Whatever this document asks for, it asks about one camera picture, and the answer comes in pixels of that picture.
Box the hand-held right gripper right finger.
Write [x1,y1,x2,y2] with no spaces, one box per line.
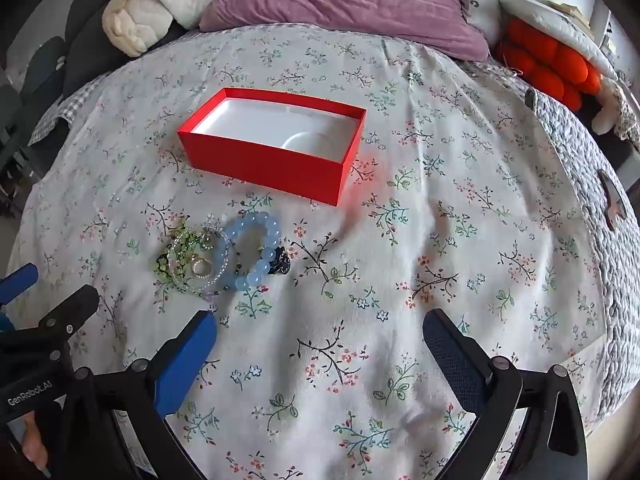
[422,308,589,480]

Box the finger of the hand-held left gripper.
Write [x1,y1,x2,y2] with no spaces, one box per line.
[10,284,101,348]
[0,262,39,311]

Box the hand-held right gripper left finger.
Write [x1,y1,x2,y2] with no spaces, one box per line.
[65,309,219,480]

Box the green bead bracelet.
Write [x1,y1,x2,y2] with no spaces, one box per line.
[154,219,202,288]

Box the clear bead bracelet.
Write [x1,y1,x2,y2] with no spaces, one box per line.
[169,225,238,302]

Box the blue bead bracelet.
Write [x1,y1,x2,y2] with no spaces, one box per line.
[220,211,282,294]

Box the black hair clip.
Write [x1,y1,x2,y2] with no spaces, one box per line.
[266,248,292,276]

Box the red cardboard box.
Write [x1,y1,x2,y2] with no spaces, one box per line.
[177,87,368,207]

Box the person's left hand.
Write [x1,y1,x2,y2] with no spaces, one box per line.
[0,407,53,480]

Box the floral bedsheet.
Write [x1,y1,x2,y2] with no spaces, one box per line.
[7,22,608,480]

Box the grey checkered cloth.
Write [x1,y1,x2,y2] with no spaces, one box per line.
[27,77,108,147]

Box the grey patterned quilt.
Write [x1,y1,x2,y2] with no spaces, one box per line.
[524,84,640,413]

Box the dark chair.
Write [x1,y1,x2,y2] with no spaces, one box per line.
[0,0,193,176]

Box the cream quilted blanket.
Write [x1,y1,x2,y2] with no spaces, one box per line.
[101,0,302,59]

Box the orange knitted cushion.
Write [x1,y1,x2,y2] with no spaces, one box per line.
[496,18,604,112]

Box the white padded pillow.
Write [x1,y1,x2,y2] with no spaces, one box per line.
[449,0,622,82]

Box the purple pillow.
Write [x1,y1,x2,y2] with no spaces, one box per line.
[199,0,492,62]

